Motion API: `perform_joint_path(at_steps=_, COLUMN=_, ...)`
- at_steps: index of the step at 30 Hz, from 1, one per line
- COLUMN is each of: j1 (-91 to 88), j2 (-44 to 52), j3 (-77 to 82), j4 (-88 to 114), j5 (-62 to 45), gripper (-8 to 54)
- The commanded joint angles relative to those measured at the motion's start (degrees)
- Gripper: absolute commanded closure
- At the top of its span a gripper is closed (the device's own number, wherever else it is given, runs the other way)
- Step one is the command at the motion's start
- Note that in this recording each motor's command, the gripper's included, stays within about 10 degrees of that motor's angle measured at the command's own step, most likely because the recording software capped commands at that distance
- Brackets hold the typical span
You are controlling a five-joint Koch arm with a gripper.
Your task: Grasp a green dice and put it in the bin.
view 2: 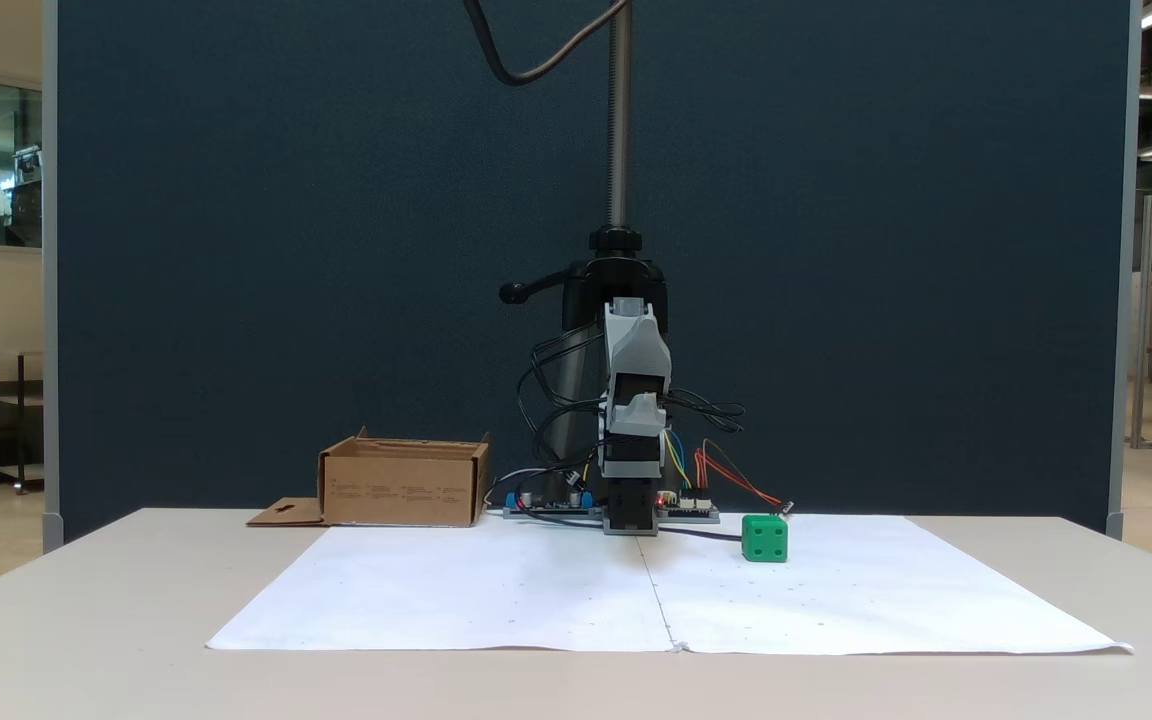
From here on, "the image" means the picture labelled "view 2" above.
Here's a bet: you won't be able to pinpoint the thick black hanging cable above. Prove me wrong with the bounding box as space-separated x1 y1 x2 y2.
463 0 632 88

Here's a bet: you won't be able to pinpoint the white paper sheet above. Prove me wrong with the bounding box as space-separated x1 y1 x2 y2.
636 514 1135 657
206 524 678 654

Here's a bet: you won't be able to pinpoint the yellow and blue wires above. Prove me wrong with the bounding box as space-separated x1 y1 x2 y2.
663 428 695 493

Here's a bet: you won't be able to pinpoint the black metal cart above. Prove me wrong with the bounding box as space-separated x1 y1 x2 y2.
0 349 45 497

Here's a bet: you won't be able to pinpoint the circuit board with blue terminals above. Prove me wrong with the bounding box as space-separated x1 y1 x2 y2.
502 488 604 522

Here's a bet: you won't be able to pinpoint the orange and red wires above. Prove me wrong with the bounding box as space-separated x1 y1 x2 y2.
693 438 789 513

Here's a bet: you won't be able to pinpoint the black and silver tripod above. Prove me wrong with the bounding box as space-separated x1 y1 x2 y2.
499 0 678 506

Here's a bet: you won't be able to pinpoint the dark blue partition panel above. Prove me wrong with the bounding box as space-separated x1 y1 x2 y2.
42 0 1143 549

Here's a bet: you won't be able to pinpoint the black gripper wire loop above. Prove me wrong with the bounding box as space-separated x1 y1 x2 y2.
664 388 746 435

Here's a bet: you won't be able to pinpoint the grey framed window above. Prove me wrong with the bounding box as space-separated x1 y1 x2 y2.
0 68 45 260

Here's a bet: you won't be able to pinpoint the black cable on table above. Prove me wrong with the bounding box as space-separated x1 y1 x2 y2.
656 502 796 544

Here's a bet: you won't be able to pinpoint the green die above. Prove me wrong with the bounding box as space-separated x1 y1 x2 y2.
742 514 790 564

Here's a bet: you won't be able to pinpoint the circuit board with white connectors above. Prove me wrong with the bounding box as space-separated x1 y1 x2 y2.
656 490 722 525

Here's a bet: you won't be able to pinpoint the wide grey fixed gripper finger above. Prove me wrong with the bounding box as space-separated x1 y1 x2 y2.
603 393 666 440

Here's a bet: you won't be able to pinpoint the brown cardboard box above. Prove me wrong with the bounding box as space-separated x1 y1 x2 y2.
246 427 493 529

